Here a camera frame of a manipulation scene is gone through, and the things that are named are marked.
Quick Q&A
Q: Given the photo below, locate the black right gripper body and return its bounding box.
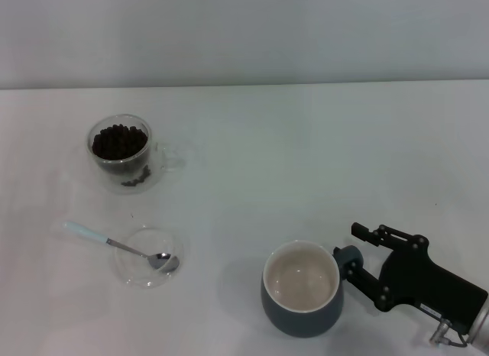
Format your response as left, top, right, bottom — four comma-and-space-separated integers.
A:
377, 236, 489, 334

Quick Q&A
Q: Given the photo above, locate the dark teal ceramic mug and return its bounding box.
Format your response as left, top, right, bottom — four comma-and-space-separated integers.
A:
261, 239, 364, 338

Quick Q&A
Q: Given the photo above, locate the blue-handled metal spoon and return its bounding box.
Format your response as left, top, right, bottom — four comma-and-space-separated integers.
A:
63, 221, 180, 275

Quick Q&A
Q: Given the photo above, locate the dark coffee beans heap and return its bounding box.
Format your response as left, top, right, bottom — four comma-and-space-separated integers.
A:
91, 123, 152, 189

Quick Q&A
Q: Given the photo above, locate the clear glass saucer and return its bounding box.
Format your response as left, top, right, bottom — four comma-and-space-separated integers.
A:
114, 226, 187, 290

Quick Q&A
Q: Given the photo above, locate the grey cable connector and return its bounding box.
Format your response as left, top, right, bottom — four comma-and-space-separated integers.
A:
428, 319, 471, 348

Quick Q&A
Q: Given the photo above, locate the double-wall glass cup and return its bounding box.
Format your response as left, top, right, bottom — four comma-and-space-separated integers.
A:
86, 114, 186, 196

